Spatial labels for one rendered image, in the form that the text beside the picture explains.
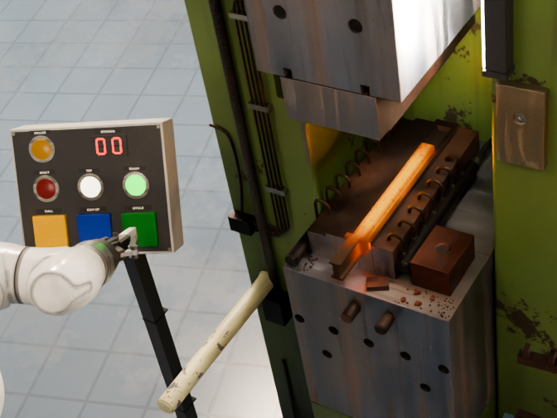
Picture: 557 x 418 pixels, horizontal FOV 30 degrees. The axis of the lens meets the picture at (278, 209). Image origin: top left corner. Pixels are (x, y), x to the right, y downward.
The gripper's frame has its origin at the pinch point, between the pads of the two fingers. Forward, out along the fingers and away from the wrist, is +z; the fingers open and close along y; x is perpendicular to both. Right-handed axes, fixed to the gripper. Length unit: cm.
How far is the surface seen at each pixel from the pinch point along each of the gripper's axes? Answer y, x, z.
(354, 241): 46.0, -2.5, 1.6
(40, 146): -20.2, 18.6, 7.9
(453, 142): 66, 12, 32
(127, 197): -2.2, 6.8, 8.3
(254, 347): 0, -60, 106
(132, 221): -1.4, 1.9, 7.6
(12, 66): -137, 26, 255
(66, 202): -15.8, 6.2, 8.3
